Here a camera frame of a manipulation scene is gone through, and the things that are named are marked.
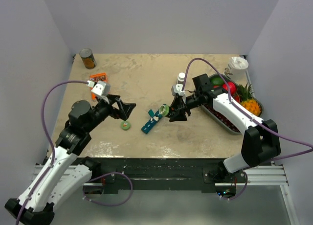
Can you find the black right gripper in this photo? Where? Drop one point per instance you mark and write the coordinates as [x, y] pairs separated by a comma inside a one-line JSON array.
[[178, 103]]

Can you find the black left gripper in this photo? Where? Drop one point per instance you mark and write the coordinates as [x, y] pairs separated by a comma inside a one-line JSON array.
[[124, 108]]

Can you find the green bottle cap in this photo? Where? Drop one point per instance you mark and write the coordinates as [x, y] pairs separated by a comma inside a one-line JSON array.
[[125, 125]]

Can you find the green pill bottle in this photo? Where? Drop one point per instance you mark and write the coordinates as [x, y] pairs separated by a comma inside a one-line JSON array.
[[166, 111]]

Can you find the teal weekly pill organizer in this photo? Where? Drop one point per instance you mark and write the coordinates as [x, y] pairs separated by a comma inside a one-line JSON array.
[[150, 124]]

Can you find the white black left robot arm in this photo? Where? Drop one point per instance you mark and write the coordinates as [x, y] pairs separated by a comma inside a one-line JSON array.
[[61, 149]]

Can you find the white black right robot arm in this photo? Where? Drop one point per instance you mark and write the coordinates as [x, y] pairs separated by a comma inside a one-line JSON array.
[[260, 142]]

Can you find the white pills pile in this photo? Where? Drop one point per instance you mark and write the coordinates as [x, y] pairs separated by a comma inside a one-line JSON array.
[[155, 118]]

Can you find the dark red grapes bunch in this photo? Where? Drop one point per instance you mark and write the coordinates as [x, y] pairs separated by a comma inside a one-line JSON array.
[[222, 119]]

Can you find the white cap pill bottle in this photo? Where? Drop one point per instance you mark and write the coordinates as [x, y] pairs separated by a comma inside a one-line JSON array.
[[181, 78]]

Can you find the orange cardboard box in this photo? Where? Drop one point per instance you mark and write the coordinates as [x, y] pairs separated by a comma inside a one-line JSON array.
[[95, 78]]

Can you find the green apple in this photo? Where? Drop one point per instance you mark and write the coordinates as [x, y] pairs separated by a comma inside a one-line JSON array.
[[217, 81]]

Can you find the red apple right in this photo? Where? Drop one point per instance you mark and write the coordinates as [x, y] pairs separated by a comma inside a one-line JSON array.
[[232, 87]]

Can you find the tin food can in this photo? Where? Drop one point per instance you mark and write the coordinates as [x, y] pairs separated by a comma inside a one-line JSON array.
[[88, 58]]

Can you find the small pineapple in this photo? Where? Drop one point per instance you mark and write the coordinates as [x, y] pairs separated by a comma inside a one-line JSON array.
[[248, 101]]

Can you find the grey fruit tray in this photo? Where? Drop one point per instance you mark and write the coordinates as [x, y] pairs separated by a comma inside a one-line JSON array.
[[236, 97]]

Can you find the white paper cup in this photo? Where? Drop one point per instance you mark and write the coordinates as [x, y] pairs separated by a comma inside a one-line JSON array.
[[236, 68]]

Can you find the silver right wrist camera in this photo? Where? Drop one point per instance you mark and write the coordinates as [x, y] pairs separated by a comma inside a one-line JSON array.
[[177, 89]]

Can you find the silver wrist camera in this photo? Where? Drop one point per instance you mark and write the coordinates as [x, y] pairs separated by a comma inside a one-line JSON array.
[[177, 89], [101, 89]]

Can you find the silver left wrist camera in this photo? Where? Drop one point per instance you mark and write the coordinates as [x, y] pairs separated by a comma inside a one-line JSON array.
[[101, 89]]

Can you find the black table edge rail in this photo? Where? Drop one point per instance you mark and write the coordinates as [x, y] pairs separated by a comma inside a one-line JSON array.
[[168, 174]]

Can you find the aluminium frame rail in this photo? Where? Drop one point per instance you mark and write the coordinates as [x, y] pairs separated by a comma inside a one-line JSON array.
[[269, 176]]

